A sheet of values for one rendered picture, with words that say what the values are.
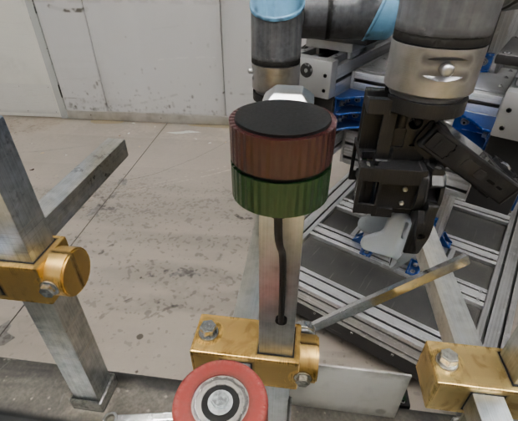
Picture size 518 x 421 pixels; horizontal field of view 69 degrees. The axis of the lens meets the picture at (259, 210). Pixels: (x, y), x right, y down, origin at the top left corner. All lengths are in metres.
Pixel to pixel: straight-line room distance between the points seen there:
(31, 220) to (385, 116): 0.34
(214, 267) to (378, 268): 0.73
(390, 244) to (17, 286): 0.39
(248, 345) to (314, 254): 1.12
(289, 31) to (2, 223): 0.42
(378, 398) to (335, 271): 0.95
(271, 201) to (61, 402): 0.50
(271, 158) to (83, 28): 3.19
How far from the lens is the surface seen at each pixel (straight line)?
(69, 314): 0.48
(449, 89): 0.35
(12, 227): 0.40
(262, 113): 0.22
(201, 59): 3.07
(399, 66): 0.35
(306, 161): 0.20
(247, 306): 0.46
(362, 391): 0.54
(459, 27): 0.34
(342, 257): 1.52
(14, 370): 0.70
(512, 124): 0.88
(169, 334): 1.55
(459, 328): 0.51
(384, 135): 0.37
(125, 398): 0.61
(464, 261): 0.47
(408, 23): 0.34
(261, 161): 0.19
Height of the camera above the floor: 1.22
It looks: 35 degrees down
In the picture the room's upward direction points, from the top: straight up
